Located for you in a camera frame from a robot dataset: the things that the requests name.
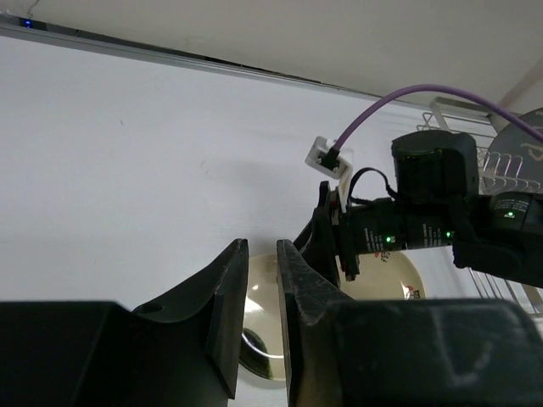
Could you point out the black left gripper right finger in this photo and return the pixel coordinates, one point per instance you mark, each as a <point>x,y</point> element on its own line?
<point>443,352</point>

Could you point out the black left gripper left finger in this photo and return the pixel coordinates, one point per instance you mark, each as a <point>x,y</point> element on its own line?
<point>179,349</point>

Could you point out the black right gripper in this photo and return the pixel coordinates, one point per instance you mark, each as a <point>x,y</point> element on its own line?
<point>332,240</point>

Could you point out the grey plate with horse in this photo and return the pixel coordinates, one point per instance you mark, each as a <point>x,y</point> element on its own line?
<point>512,162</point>

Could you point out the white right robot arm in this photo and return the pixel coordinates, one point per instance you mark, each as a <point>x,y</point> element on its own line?
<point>435,202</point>

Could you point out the cream plate with black blot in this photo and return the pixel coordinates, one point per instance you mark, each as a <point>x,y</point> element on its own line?
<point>262,340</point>

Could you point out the cream plate with small motifs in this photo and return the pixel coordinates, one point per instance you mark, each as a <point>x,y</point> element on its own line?
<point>384,276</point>

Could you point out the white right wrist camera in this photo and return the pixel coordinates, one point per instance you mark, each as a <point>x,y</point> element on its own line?
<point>324,157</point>

